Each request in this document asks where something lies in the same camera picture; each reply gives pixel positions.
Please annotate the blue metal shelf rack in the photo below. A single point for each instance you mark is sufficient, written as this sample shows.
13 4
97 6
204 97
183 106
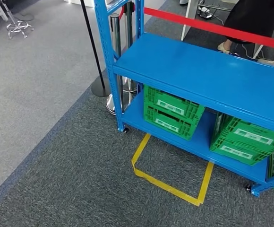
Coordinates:
198 62

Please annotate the red barrier belt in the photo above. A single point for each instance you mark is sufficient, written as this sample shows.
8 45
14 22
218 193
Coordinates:
210 27

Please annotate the white lit plinth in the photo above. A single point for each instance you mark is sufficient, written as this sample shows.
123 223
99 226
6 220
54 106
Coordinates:
80 2

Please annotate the black power strip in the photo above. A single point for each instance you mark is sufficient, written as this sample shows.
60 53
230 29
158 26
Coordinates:
205 12

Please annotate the chrome stool base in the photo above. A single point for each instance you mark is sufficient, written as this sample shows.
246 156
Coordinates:
17 26

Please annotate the black stanchion post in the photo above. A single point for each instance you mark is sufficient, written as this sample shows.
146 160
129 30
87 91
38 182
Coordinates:
100 90

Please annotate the white frame stand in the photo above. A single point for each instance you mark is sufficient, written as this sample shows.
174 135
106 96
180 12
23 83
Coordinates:
2 12

